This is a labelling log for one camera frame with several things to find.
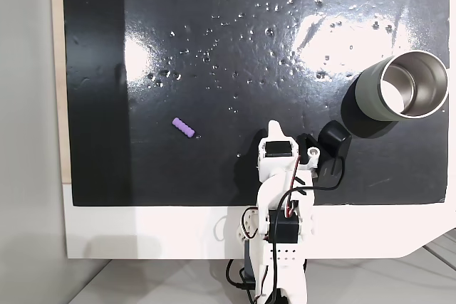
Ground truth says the light wooden board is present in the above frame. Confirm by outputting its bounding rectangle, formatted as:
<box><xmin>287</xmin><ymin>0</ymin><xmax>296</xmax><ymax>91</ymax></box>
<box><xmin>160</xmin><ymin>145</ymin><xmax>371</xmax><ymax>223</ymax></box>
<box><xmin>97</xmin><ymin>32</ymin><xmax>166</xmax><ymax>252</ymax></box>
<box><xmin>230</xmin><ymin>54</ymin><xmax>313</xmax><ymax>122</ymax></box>
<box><xmin>49</xmin><ymin>0</ymin><xmax>74</xmax><ymax>186</ymax></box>

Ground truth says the black camera box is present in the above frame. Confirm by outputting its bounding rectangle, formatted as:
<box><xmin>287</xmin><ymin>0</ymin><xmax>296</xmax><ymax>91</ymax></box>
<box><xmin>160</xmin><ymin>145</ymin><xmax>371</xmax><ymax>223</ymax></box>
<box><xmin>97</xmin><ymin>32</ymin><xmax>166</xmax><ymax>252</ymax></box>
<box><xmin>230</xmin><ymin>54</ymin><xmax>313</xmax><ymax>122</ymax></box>
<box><xmin>316</xmin><ymin>120</ymin><xmax>353</xmax><ymax>162</ymax></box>

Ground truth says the pale green steel mug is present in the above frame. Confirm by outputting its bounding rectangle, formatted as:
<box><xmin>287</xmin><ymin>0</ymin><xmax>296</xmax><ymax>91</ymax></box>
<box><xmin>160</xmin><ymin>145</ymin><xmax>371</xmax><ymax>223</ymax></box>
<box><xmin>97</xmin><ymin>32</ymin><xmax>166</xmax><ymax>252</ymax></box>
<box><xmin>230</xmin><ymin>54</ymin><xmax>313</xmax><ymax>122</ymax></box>
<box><xmin>340</xmin><ymin>50</ymin><xmax>449</xmax><ymax>140</ymax></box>

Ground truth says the purple ribbed pen grip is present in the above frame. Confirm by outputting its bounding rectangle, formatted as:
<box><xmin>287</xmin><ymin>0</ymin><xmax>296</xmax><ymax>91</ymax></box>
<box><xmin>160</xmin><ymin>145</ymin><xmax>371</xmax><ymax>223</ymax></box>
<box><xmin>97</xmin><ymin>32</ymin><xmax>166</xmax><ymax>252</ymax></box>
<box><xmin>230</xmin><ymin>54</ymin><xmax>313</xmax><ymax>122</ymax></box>
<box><xmin>172</xmin><ymin>117</ymin><xmax>196</xmax><ymax>138</ymax></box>

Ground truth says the black camera cable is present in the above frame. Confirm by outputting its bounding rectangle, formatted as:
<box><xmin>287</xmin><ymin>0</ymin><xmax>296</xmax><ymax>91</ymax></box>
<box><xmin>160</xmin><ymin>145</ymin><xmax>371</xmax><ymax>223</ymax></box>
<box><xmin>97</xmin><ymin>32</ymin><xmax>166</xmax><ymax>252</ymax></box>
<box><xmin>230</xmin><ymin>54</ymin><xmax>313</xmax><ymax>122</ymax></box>
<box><xmin>263</xmin><ymin>157</ymin><xmax>346</xmax><ymax>304</ymax></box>

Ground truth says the black power cable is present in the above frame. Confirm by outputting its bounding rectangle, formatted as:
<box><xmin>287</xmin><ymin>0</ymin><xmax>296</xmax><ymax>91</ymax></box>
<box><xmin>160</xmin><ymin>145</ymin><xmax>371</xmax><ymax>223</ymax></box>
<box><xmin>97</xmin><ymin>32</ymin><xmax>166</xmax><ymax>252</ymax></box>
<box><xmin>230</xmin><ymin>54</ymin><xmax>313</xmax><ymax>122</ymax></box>
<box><xmin>225</xmin><ymin>259</ymin><xmax>257</xmax><ymax>296</ymax></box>

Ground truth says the black glossy table mat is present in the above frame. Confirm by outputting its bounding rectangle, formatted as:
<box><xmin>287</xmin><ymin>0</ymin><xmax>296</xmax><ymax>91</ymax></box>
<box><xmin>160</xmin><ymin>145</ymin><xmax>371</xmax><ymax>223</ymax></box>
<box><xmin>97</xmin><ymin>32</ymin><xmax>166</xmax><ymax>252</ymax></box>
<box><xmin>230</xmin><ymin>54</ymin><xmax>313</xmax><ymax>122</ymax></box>
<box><xmin>62</xmin><ymin>0</ymin><xmax>449</xmax><ymax>208</ymax></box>

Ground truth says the red servo wire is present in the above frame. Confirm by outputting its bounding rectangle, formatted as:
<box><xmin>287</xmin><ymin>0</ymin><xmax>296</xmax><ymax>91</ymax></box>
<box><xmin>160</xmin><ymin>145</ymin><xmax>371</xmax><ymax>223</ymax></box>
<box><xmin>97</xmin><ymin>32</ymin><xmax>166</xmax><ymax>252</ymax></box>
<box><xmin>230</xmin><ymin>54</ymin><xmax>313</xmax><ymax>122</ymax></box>
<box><xmin>284</xmin><ymin>156</ymin><xmax>304</xmax><ymax>218</ymax></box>

